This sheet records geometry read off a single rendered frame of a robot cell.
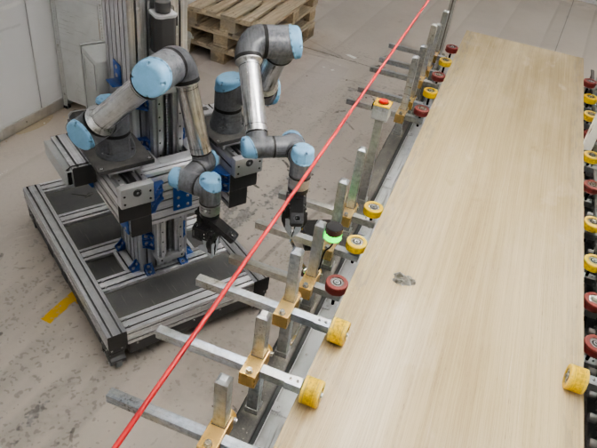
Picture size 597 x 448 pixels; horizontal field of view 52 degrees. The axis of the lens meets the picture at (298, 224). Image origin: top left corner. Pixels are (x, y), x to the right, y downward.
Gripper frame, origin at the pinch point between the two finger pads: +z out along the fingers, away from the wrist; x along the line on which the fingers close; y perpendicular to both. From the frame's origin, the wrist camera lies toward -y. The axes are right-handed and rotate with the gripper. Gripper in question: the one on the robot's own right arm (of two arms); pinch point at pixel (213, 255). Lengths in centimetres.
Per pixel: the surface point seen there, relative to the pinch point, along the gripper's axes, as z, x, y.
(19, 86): 51, -144, 217
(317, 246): -18.6, -2.3, -38.4
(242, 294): -13.4, 26.0, -23.0
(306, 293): -2.3, 5.0, -38.9
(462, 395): -7, 28, -97
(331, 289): -7.5, 3.9, -47.4
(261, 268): -3.4, 1.2, -20.0
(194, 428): -13, 76, -32
